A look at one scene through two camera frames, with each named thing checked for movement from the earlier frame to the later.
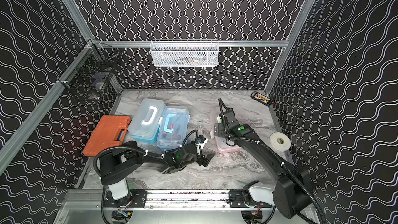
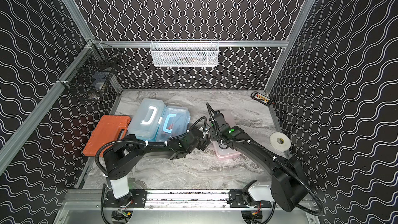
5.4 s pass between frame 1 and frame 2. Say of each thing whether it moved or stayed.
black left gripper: moved
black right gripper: moved
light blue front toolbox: stayed
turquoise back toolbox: stayed
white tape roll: stayed
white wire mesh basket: stayed
